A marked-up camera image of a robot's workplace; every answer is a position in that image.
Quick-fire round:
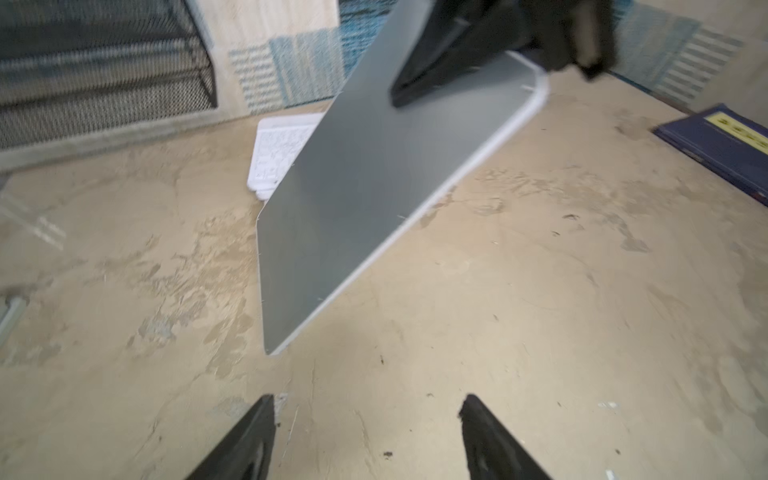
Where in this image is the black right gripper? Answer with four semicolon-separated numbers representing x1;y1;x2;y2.
390;0;617;108

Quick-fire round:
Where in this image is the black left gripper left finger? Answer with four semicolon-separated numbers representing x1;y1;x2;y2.
187;394;276;480

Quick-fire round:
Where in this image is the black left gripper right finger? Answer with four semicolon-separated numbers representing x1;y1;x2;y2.
459;394;551;480

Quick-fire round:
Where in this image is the green key keyboard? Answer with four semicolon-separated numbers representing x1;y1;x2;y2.
256;1;549;355

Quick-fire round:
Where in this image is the white key keyboard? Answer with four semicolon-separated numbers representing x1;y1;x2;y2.
246;113;324;192

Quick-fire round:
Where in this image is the pink key keyboard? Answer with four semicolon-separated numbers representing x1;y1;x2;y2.
254;188;275;201

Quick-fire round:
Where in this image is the black white stapler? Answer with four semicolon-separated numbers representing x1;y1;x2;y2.
0;295;28;346

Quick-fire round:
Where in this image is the dark blue notebook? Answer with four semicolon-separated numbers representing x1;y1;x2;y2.
652;104;767;205

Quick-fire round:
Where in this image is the black wire shelf rack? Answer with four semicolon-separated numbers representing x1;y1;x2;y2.
1;0;218;150

